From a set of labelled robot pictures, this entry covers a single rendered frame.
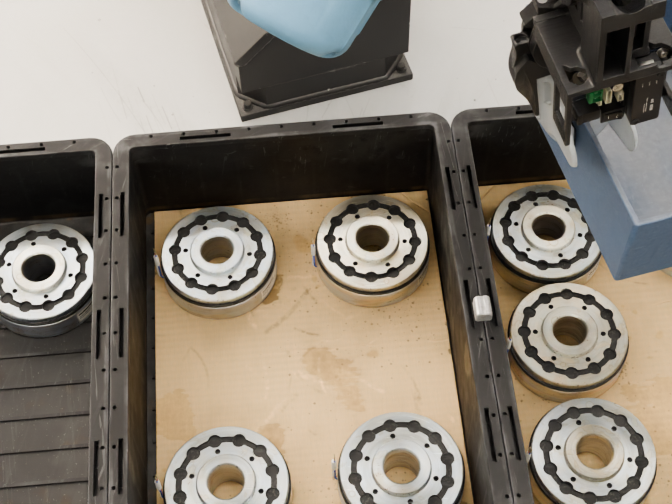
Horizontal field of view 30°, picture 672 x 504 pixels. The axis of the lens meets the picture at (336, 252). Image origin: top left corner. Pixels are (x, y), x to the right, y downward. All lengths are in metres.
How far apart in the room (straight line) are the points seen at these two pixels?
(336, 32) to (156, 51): 0.84
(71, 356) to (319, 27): 0.55
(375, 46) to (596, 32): 0.71
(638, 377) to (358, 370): 0.24
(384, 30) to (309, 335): 0.40
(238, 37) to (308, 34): 0.69
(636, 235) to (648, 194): 0.09
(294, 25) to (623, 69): 0.19
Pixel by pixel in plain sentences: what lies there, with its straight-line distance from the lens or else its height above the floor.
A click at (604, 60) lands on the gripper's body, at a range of 0.74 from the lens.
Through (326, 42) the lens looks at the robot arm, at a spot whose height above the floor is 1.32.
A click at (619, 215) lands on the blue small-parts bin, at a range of 0.85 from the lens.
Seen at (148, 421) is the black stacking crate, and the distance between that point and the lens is 1.10.
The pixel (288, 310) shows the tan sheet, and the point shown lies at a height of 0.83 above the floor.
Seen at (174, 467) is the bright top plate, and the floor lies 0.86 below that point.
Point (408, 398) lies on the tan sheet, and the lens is 1.09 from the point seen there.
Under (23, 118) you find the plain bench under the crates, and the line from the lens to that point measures 1.47.
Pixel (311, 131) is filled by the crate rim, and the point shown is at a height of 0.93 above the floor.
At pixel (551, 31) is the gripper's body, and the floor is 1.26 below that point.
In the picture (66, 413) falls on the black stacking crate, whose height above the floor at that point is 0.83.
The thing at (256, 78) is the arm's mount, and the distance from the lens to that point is 1.38.
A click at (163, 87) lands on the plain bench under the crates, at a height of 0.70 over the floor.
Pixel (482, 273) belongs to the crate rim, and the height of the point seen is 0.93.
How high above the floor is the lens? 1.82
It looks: 58 degrees down
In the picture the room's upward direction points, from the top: 2 degrees counter-clockwise
